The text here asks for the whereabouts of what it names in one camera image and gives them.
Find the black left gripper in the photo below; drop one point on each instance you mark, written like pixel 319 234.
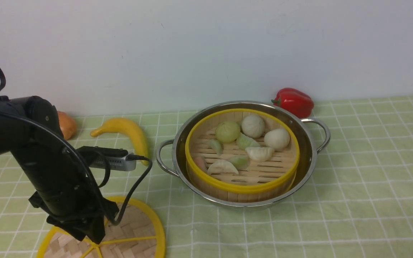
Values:
pixel 75 209

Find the yellow rimmed woven steamer lid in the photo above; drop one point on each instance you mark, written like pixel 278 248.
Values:
pixel 140 234

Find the yellow rimmed bamboo steamer basket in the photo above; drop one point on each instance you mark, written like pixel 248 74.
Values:
pixel 260 181

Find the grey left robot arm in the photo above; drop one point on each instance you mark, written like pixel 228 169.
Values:
pixel 30 131

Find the stainless steel pot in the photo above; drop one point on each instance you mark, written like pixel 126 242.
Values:
pixel 312 135

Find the yellow banana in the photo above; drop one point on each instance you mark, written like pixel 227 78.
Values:
pixel 130 129

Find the white dumpling front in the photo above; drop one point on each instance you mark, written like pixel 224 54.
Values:
pixel 222 166

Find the white dumpling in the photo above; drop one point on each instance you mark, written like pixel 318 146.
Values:
pixel 259 154
pixel 222 166

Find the small green dumpling left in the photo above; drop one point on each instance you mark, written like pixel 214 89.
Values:
pixel 216 145

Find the yellow-green round bun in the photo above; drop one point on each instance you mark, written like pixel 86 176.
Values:
pixel 227 132

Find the green dumpling front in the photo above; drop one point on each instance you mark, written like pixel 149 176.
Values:
pixel 239 162

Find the green dumpling centre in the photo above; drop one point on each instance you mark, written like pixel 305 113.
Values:
pixel 243 142

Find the white dumpling centre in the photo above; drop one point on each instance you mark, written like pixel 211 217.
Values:
pixel 259 154

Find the white round bun rear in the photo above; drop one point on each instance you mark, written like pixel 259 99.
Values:
pixel 253 126

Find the white round bun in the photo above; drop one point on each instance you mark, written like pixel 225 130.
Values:
pixel 253 126
pixel 277 139

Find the white round bun front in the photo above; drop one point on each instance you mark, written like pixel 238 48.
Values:
pixel 277 139

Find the red bell pepper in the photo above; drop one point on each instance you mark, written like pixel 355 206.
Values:
pixel 294 101

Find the green checkered tablecloth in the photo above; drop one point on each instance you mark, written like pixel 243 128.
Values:
pixel 358 203

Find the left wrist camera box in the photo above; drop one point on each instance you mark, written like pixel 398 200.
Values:
pixel 118 159

